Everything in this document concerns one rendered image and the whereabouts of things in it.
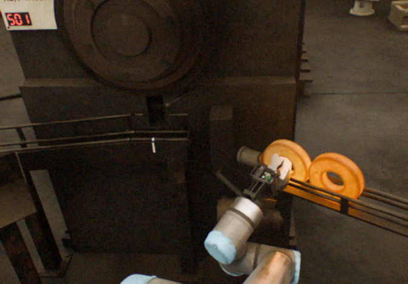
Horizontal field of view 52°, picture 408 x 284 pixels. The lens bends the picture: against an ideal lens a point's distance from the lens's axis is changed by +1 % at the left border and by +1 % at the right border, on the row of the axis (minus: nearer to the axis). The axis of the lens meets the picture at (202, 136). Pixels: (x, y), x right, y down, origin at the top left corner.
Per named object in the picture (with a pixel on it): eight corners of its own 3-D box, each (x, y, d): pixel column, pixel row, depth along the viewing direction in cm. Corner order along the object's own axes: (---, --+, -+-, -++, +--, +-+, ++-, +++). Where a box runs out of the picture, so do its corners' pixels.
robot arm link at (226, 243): (204, 253, 116) (198, 238, 108) (230, 218, 121) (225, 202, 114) (232, 271, 112) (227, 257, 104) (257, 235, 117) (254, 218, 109)
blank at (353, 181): (312, 145, 120) (306, 152, 118) (366, 160, 111) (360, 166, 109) (312, 188, 128) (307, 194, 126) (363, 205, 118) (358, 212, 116)
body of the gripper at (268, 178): (282, 169, 116) (259, 201, 111) (285, 185, 122) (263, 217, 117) (259, 159, 120) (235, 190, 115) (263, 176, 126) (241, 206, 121)
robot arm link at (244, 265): (254, 282, 121) (251, 266, 112) (217, 273, 125) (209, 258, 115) (260, 252, 126) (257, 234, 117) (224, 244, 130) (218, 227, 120)
